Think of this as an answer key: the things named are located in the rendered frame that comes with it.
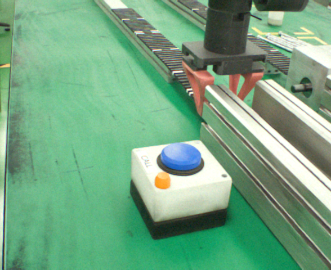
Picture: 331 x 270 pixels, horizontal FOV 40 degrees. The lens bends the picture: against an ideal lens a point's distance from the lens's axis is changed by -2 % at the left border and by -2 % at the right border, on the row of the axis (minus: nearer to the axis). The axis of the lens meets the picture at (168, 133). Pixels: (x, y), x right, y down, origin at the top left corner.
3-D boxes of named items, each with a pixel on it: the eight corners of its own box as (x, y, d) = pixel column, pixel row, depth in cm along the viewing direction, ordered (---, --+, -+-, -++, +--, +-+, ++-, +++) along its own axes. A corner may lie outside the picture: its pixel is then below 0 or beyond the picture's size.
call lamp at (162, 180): (152, 181, 43) (152, 170, 43) (167, 178, 44) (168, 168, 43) (157, 190, 42) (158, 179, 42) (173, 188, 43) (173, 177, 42)
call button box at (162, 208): (129, 193, 51) (130, 145, 48) (208, 180, 55) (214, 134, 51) (152, 241, 45) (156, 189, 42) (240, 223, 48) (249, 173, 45)
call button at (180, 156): (154, 160, 48) (155, 143, 47) (190, 154, 49) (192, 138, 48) (168, 181, 44) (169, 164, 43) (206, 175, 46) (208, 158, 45)
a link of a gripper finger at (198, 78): (241, 121, 65) (251, 59, 61) (195, 127, 63) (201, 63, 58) (220, 100, 71) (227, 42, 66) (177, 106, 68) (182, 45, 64)
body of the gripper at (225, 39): (267, 66, 62) (276, 13, 58) (198, 72, 59) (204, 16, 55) (244, 50, 67) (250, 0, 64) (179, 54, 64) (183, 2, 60)
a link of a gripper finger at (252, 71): (257, 119, 66) (267, 58, 61) (212, 125, 64) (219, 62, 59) (235, 99, 71) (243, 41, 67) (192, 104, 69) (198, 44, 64)
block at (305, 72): (269, 102, 75) (279, 47, 70) (329, 96, 79) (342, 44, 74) (301, 129, 67) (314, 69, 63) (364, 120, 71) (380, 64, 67)
